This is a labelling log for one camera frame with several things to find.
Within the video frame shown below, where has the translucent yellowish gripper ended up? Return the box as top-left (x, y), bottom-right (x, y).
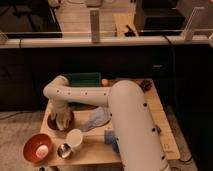
top-left (55, 110), bottom-right (72, 131)

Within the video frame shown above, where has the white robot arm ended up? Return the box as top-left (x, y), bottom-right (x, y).
top-left (43, 76), bottom-right (171, 171)

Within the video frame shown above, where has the white paper cup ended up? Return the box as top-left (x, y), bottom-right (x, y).
top-left (66, 129), bottom-right (83, 151)

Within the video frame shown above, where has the small steel cup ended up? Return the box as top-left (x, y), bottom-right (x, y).
top-left (57, 144), bottom-right (72, 159)

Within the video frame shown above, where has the blue plastic cup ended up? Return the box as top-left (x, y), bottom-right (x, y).
top-left (112, 140), bottom-right (120, 154)

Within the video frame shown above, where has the purple bowl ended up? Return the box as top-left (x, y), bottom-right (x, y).
top-left (47, 112), bottom-right (74, 132)

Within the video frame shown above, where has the wooden board table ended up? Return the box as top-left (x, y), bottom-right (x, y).
top-left (35, 80), bottom-right (180, 166)

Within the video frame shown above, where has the light blue cloth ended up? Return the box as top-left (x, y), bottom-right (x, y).
top-left (79, 107), bottom-right (111, 132)

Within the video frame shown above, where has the white egg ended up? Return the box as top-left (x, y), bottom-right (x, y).
top-left (36, 145), bottom-right (48, 157)

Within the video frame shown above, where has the orange bowl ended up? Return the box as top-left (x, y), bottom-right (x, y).
top-left (23, 133), bottom-right (53, 164)

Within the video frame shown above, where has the green plastic tray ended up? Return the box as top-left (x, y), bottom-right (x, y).
top-left (61, 72), bottom-right (102, 111)

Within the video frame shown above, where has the blue sponge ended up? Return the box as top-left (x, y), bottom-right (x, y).
top-left (104, 130), bottom-right (115, 144)

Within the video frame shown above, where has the orange fruit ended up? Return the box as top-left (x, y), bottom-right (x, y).
top-left (101, 79), bottom-right (110, 87)

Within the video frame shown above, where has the black tool on shelf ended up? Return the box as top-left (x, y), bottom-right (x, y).
top-left (124, 25), bottom-right (135, 37)

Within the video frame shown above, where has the black box on shelf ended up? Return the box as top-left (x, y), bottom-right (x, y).
top-left (134, 0), bottom-right (185, 31)

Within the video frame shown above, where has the grey metal post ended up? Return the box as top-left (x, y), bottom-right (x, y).
top-left (182, 6), bottom-right (205, 41)
top-left (90, 8), bottom-right (100, 43)

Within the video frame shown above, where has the right grey metal post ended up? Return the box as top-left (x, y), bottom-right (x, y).
top-left (182, 6), bottom-right (205, 41)

